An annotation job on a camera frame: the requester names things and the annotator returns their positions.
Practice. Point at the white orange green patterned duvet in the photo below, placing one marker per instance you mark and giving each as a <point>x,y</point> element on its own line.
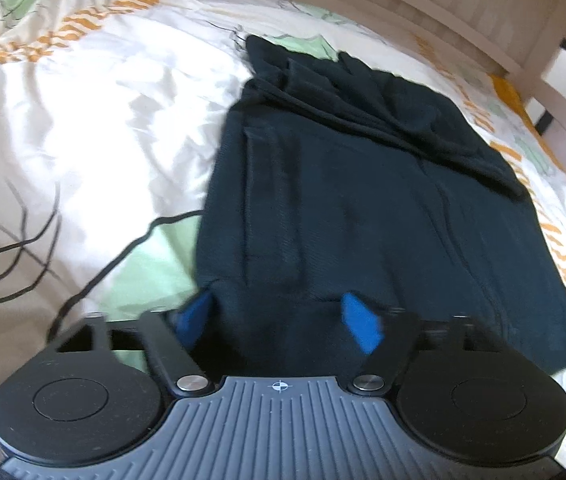
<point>88,110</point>

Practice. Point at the dark navy printed garment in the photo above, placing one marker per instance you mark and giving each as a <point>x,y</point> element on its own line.
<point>338,185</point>

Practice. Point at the pale wooden slatted bed frame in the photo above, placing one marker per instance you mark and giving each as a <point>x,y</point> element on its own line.
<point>463,5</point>

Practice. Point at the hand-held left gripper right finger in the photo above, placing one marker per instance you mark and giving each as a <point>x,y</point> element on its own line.
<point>363,325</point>

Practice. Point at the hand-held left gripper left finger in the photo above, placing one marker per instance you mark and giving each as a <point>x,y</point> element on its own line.
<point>193,320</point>

